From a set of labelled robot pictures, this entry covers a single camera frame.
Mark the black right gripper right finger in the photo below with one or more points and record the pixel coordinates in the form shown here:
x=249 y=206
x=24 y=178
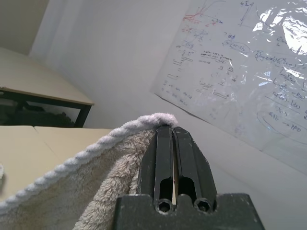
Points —
x=189 y=163

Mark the black metal table frame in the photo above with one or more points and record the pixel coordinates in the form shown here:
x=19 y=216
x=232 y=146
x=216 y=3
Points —
x=84 y=115

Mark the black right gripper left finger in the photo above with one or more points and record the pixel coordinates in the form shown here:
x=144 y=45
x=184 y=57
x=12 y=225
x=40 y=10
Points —
x=163 y=163

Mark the beige towel with white trim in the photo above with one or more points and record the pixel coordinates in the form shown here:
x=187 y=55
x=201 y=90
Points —
x=72 y=191

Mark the written whiteboard sheet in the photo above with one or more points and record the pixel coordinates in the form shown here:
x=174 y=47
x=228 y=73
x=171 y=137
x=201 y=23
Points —
x=239 y=72

